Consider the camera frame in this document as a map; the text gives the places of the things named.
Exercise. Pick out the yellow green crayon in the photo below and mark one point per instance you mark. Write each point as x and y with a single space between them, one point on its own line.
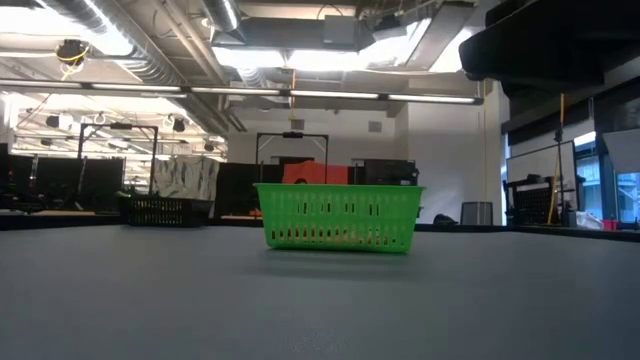
122 194

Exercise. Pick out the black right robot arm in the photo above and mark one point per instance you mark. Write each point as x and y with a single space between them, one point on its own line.
550 45

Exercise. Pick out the orange red panel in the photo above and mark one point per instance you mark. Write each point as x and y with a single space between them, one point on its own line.
315 172

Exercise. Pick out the green plastic basket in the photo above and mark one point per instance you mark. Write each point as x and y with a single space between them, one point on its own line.
345 220

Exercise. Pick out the black equipment case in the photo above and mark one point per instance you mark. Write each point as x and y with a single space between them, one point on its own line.
390 174

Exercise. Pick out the small orange object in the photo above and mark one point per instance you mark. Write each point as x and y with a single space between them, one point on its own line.
254 213

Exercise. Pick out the black partition panel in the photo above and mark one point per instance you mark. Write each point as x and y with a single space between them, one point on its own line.
60 182
245 190

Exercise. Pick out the ceiling strip light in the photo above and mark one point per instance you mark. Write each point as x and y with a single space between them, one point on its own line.
320 93

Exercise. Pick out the black dome object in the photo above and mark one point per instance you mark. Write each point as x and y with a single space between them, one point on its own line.
444 220

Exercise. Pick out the crumpled grey white sheet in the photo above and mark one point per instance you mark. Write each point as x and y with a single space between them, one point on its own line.
185 177

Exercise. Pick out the grey ceiling box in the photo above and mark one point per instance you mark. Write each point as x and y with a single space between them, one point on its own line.
345 32

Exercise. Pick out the black plastic basket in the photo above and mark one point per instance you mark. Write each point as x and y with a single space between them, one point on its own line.
165 212

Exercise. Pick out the grey waste bin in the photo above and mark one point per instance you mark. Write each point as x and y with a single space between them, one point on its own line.
476 214

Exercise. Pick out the black cart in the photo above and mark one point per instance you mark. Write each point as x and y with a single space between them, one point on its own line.
535 200

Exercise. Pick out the whiteboard on stand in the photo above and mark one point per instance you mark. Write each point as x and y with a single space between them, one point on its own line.
542 160

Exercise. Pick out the black tripod stand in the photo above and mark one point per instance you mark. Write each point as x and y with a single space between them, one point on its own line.
559 165

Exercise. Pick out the white plastic bag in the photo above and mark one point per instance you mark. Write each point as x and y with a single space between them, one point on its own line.
589 220

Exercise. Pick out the black metal frame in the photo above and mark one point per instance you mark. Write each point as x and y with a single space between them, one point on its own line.
292 134
154 160

